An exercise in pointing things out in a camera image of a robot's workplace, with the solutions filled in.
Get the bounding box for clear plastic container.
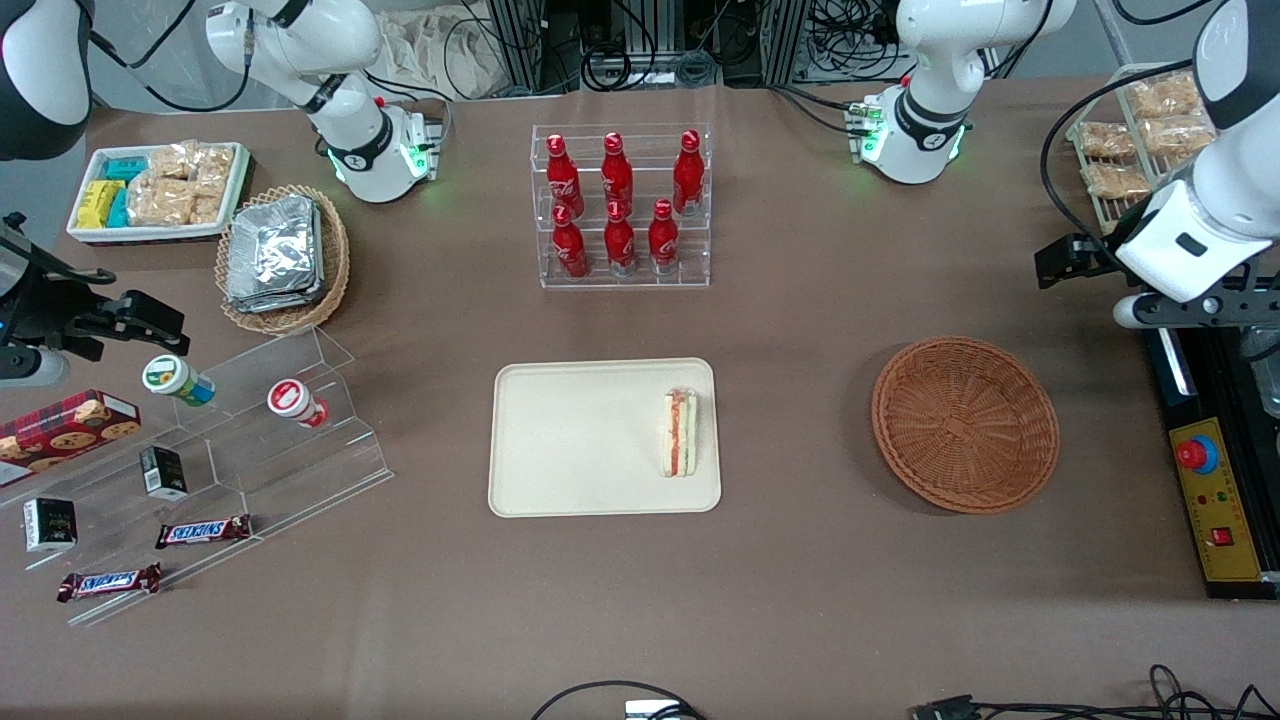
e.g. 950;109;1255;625
1240;330;1280;417

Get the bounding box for black and yellow control box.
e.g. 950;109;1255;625
1140;325;1280;601

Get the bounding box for cream wire rack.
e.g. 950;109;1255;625
1064;62;1227;237

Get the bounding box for oval tan wicker basket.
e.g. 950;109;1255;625
215;184;352;335

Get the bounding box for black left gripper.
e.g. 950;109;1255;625
1034;198;1148;290

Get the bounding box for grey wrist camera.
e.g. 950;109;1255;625
0;345;71;389
1113;284;1280;332

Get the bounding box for black cable bundle with connector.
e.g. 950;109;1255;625
910;664;1280;720

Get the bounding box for clear bag of brown snacks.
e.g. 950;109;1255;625
1140;115;1217;157
1084;162;1152;200
1127;75;1203;120
1079;122;1137;160

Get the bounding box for round brown wicker basket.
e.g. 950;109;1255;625
871;336;1061;515

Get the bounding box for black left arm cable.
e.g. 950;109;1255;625
1039;58;1217;263

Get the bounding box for beige plastic tray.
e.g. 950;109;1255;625
488;358;722;518

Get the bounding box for white rectangular snack tray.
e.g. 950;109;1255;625
66;142;254;246

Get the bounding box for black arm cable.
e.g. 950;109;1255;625
1039;58;1217;263
88;0;253;113

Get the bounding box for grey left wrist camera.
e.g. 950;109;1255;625
1113;284;1280;332

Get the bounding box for triangle sandwich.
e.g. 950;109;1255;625
660;387;700;479

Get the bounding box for clear acrylic stepped shelf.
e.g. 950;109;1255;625
0;325;395;628

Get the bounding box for silver foil pouch stack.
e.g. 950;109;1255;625
226;194;327;314

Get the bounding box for yellow snack packet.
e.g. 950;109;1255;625
77;180;124;230

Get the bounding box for clear acrylic bottle rack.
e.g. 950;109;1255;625
531;123;713;291

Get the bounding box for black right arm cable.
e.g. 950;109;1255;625
88;0;253;113

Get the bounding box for crumpled beige cloth bag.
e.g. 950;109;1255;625
378;8;503;101

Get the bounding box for brown Snickers bar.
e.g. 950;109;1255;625
57;563;164;604
155;515;254;551

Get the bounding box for red plaid cookie box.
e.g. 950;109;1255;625
0;389;142;489

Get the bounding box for black looped cable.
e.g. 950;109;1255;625
529;680;707;720

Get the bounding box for small black box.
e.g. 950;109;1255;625
23;497;79;554
139;446;190;502

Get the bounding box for tangled black background cables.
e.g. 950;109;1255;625
545;0;906;93

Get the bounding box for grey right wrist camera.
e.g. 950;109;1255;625
0;345;71;389

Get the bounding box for green lid yoghurt cup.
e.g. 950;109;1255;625
141;354;217;408

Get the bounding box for red cola bottle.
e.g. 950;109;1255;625
648;198;681;274
604;200;638;277
546;134;586;219
552;205;592;280
601;132;635;214
672;130;706;217

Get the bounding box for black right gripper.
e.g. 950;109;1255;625
0;222;190;360

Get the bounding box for aluminium frame post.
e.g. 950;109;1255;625
762;0;813;87
488;0;547;97

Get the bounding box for red lid yoghurt cup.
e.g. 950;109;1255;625
267;378;332;430

